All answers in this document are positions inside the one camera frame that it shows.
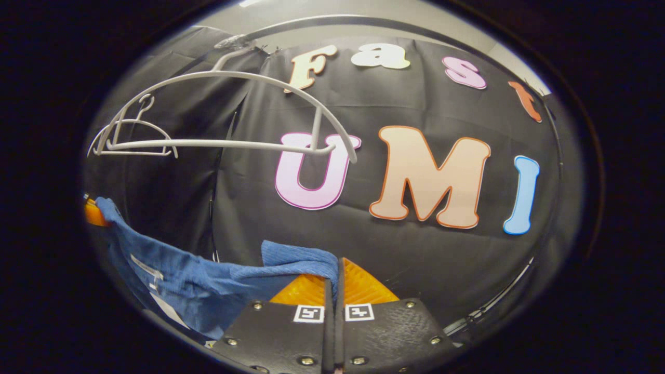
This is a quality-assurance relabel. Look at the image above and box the white clothes hanger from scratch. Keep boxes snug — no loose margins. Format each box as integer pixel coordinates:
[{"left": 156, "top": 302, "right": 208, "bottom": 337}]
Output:
[
  {"left": 96, "top": 36, "right": 359, "bottom": 164},
  {"left": 87, "top": 93, "right": 178, "bottom": 158}
]

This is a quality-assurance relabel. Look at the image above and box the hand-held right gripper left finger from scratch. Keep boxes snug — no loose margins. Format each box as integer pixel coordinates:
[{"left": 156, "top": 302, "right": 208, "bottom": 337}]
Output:
[{"left": 210, "top": 274, "right": 334, "bottom": 374}]

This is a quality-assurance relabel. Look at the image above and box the blue shirt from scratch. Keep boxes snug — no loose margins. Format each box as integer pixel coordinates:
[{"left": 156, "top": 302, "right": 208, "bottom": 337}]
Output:
[{"left": 95, "top": 196, "right": 341, "bottom": 339}]

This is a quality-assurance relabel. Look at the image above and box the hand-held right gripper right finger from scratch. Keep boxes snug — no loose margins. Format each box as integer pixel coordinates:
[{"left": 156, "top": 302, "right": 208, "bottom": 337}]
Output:
[{"left": 337, "top": 257, "right": 459, "bottom": 374}]

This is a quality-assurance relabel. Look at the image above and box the black backdrop cloth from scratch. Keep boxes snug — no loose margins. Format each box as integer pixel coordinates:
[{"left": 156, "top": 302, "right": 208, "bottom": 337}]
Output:
[{"left": 83, "top": 26, "right": 577, "bottom": 338}]

